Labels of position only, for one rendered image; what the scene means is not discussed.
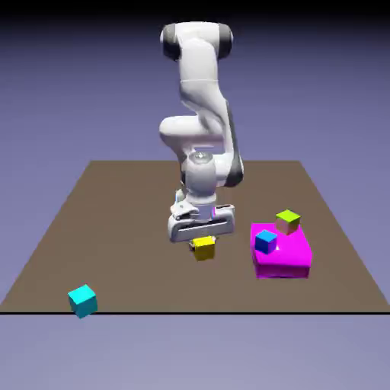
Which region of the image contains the large magenta box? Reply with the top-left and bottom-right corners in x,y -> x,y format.
250,222 -> 314,280

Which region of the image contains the small lime green cube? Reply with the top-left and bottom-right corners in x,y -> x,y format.
274,209 -> 302,236

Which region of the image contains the small cyan cube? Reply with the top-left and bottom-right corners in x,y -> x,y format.
67,283 -> 99,319

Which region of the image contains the small yellow cube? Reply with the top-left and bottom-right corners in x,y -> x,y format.
190,235 -> 217,262

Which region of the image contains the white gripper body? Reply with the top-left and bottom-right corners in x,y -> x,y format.
166,204 -> 236,244

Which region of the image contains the small blue cube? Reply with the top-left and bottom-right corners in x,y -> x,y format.
254,229 -> 279,255

